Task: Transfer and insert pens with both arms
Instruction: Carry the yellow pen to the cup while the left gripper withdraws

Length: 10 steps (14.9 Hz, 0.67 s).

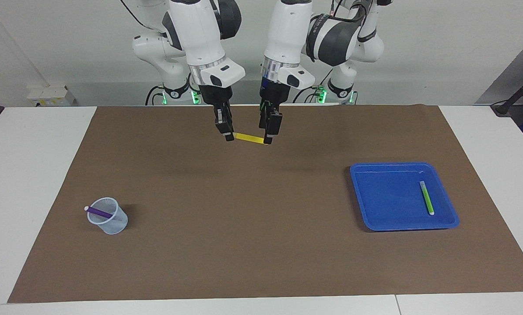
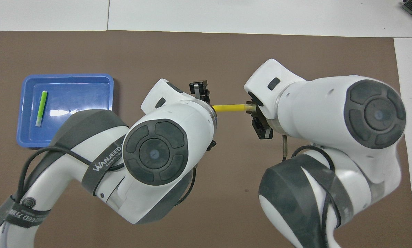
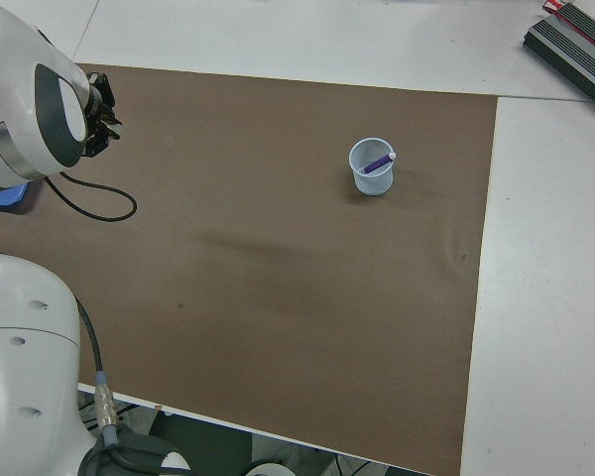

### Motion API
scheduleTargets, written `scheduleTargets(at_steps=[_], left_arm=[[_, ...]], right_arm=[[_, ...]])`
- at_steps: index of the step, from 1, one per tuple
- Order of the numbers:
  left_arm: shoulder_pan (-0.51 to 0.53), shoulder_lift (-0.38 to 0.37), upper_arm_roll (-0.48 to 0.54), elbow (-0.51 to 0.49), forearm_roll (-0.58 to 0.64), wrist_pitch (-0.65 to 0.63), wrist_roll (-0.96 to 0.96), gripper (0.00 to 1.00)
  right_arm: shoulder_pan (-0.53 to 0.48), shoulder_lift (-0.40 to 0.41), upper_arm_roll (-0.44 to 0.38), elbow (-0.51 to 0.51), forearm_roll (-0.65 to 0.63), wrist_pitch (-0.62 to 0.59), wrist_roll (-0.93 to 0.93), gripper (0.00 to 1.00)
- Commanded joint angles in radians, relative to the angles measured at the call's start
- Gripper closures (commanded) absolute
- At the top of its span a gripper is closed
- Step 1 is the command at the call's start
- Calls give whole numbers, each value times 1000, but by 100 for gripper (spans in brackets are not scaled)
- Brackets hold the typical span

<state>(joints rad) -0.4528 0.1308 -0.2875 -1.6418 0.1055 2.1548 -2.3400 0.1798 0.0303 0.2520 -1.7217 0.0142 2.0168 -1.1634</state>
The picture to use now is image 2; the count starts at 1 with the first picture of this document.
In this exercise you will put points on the blue plastic tray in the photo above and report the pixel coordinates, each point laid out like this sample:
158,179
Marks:
81,93

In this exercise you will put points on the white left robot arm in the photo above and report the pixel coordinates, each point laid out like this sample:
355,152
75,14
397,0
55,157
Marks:
178,113

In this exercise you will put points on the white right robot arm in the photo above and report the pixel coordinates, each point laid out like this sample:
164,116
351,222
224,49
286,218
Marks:
312,103

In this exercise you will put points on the brown table mat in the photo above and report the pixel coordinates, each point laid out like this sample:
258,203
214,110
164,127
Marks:
192,51

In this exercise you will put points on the green marker pen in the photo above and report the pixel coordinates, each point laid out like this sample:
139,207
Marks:
41,108

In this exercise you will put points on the yellow marker pen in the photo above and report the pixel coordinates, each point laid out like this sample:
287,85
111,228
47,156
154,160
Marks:
230,108

